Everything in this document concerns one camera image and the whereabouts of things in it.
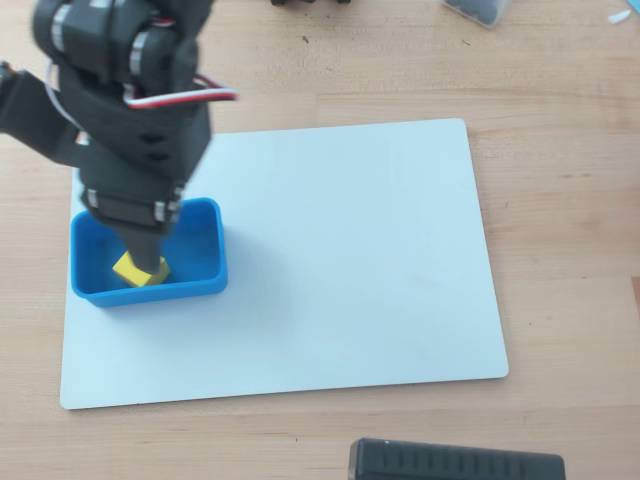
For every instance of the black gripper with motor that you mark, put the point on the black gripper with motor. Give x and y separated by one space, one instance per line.
131 211

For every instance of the yellow cube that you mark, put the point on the yellow cube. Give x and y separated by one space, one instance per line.
131 273

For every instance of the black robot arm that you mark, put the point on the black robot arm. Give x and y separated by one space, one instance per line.
85 30

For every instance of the blue rectangular bin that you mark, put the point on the blue rectangular bin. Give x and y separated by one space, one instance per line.
150 296

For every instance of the white rectangular mat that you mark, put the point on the white rectangular mat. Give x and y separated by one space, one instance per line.
350 260

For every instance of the black ribbed device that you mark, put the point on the black ribbed device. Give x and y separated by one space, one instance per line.
450 462

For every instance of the clear box with black parts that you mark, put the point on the clear box with black parts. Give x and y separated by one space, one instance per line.
475 9

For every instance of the small white paper scrap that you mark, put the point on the small white paper scrap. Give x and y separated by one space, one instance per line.
619 16

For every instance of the black wrist side mount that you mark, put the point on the black wrist side mount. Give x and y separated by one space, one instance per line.
30 115

